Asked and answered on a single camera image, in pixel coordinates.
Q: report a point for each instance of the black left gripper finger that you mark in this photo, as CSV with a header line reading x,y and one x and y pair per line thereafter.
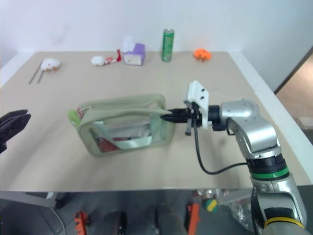
x,y
17,114
14,127

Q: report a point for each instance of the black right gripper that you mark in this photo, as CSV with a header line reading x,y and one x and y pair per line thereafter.
x,y
193,115

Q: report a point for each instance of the green clear zip pouch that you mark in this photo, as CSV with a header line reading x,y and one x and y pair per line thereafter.
x,y
122,115

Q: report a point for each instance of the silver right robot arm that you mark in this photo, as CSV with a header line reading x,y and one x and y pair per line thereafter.
x,y
256,132

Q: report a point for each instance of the white and orange plush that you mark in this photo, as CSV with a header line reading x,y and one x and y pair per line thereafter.
x,y
50,64

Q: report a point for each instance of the white round plush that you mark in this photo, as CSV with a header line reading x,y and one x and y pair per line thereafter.
x,y
97,60

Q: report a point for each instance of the short grey chopstick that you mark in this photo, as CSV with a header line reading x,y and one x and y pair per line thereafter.
x,y
40,77

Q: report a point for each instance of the long grey chopstick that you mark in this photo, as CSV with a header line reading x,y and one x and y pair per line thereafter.
x,y
35,73

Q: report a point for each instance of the orange plastic toy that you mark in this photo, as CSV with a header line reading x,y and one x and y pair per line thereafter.
x,y
201,54

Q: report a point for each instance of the green drink can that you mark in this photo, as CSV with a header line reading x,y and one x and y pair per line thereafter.
x,y
168,45

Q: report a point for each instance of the purple tissue box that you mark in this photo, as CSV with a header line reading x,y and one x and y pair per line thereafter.
x,y
135,55

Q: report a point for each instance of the red packet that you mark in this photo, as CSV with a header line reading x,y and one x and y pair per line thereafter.
x,y
106,145

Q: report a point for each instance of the red and white toy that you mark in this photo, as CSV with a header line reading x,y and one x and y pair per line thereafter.
x,y
114,59

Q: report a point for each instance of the white tissue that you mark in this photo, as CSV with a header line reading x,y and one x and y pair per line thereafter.
x,y
128,44

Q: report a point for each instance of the green and yellow ball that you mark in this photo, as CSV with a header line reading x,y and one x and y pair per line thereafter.
x,y
209,205

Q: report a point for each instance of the orange clamp tool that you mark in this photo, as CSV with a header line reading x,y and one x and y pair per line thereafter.
x,y
193,218
81,221

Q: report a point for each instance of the clear plastic bag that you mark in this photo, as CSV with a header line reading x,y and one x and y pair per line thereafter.
x,y
238,213

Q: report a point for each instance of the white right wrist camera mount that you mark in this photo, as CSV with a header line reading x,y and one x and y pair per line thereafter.
x,y
198,94

